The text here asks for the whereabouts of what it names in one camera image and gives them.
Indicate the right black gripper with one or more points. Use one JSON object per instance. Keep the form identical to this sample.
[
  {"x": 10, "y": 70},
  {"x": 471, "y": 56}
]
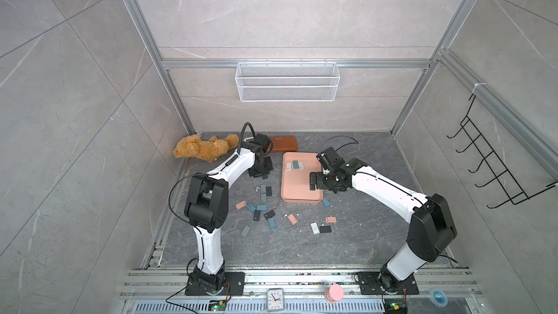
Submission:
[{"x": 319, "y": 176}]

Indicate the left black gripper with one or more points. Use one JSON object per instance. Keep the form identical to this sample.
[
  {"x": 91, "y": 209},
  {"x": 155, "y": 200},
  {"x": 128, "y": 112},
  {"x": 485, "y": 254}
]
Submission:
[{"x": 270, "y": 168}]

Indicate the pink storage tray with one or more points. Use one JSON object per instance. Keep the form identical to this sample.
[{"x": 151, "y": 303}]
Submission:
[{"x": 295, "y": 184}]

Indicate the white eraser front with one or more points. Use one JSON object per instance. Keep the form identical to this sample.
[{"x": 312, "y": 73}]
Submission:
[{"x": 315, "y": 228}]

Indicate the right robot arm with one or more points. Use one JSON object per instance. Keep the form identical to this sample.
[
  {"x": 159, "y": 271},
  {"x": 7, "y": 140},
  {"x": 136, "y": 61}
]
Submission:
[{"x": 431, "y": 225}]

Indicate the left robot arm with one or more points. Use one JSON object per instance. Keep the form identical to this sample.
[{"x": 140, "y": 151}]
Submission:
[{"x": 207, "y": 205}]

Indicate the teal eraser pile left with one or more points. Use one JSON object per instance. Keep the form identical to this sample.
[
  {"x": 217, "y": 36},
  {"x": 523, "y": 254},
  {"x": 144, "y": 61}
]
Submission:
[{"x": 251, "y": 207}]

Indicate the black eraser pile right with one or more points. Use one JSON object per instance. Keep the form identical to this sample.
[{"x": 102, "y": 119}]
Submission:
[{"x": 270, "y": 214}]

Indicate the black eraser pile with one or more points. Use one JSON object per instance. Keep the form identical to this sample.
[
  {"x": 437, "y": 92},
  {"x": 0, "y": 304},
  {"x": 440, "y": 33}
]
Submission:
[
  {"x": 270, "y": 214},
  {"x": 257, "y": 215}
]

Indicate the black eraser pile left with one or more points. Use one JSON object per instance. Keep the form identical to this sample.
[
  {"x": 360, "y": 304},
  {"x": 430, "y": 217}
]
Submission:
[{"x": 257, "y": 215}]

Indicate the black eraser front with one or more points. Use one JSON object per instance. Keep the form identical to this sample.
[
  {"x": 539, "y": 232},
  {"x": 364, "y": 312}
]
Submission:
[{"x": 325, "y": 229}]

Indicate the teal eraser pile bottom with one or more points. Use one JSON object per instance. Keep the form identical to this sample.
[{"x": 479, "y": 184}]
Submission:
[{"x": 272, "y": 223}]

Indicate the brown leather case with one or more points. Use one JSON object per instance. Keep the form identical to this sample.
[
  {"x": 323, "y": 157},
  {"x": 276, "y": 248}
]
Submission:
[{"x": 284, "y": 143}]

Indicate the brown teddy bear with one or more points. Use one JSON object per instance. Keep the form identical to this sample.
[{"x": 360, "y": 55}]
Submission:
[{"x": 206, "y": 150}]

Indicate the pink round cap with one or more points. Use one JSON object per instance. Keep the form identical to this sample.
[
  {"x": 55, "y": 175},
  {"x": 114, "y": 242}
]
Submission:
[{"x": 334, "y": 294}]

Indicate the small analog clock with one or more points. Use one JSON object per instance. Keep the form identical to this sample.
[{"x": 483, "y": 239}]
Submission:
[{"x": 275, "y": 300}]

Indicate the blue tape roll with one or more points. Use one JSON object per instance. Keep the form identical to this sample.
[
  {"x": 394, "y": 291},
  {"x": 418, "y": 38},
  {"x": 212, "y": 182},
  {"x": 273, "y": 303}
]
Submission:
[{"x": 438, "y": 298}]

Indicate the white wire mesh basket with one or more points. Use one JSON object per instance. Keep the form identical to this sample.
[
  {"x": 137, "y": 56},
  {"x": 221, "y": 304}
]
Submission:
[{"x": 287, "y": 82}]

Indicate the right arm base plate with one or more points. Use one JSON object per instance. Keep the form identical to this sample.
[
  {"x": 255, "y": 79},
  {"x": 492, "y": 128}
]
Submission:
[{"x": 377, "y": 283}]

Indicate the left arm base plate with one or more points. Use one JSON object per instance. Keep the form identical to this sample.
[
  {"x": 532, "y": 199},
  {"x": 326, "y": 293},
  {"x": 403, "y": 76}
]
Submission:
[{"x": 223, "y": 283}]

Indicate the black wire hook rack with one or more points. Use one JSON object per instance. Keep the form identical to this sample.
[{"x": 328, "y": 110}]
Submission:
[{"x": 514, "y": 192}]

